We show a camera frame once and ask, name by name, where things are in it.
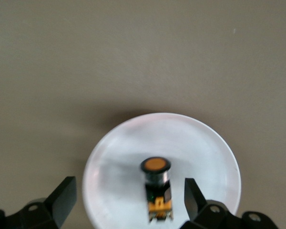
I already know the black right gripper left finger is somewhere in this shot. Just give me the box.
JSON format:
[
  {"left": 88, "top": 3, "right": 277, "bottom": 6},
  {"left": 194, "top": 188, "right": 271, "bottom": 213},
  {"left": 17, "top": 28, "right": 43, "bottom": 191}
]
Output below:
[{"left": 0, "top": 176, "right": 77, "bottom": 229}]

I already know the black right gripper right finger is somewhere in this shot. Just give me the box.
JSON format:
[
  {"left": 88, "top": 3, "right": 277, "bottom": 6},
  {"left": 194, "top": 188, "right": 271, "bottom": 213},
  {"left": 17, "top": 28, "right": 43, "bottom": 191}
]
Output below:
[{"left": 180, "top": 177, "right": 281, "bottom": 229}]

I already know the orange push button switch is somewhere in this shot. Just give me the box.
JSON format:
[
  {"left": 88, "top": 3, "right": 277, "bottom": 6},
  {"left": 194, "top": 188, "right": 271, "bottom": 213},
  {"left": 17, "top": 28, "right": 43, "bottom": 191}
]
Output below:
[{"left": 140, "top": 156, "right": 175, "bottom": 224}]

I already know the pale pink round plate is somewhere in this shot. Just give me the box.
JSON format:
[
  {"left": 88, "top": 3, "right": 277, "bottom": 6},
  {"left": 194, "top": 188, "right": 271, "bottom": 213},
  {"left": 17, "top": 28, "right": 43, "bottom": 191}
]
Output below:
[{"left": 82, "top": 112, "right": 242, "bottom": 229}]

